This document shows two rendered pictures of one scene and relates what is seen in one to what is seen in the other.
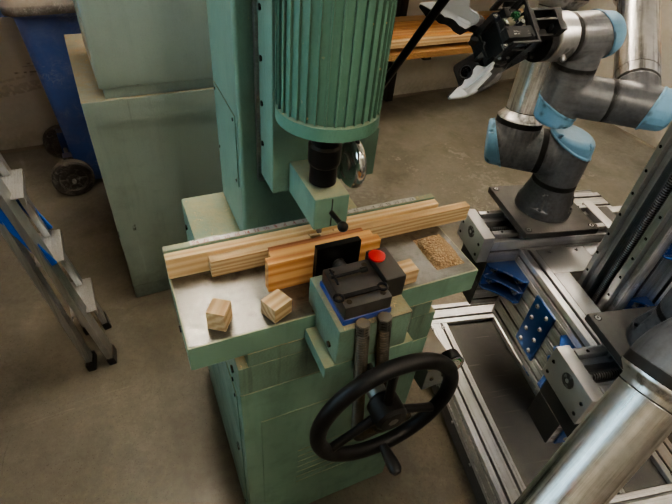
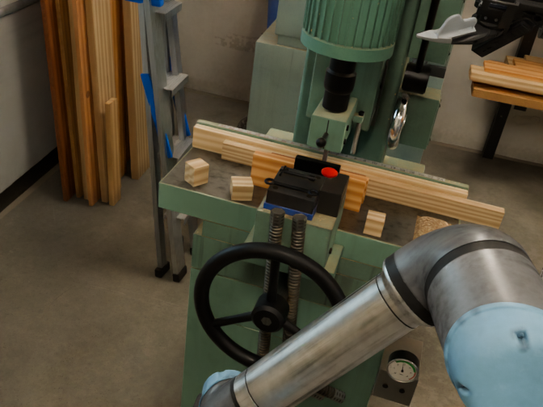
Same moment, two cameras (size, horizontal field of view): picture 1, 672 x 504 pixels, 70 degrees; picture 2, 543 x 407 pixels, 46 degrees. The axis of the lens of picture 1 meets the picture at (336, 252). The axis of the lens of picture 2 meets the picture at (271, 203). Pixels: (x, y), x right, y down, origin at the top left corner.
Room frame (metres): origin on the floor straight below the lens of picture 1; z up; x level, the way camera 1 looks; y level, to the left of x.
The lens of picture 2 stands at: (-0.22, -0.64, 1.57)
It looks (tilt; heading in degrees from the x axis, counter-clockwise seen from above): 32 degrees down; 40
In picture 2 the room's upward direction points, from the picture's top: 8 degrees clockwise
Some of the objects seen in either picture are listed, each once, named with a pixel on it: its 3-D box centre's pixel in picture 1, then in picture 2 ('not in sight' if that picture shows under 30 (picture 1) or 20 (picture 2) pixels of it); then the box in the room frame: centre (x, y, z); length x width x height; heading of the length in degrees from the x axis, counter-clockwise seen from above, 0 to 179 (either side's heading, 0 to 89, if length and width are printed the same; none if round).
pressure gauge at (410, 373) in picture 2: (447, 362); (401, 367); (0.69, -0.29, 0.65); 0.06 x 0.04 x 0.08; 118
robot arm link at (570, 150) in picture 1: (562, 153); not in sight; (1.14, -0.56, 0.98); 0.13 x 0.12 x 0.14; 79
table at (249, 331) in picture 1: (336, 295); (306, 218); (0.66, -0.01, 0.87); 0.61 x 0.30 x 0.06; 118
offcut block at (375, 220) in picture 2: (405, 272); (374, 223); (0.70, -0.14, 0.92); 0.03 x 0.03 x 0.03; 30
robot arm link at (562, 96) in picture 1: (572, 95); not in sight; (0.86, -0.39, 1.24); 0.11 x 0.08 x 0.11; 79
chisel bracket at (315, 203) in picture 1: (318, 194); (333, 124); (0.77, 0.05, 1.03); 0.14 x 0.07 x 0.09; 28
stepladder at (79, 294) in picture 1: (23, 232); (165, 124); (1.05, 0.94, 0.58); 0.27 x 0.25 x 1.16; 121
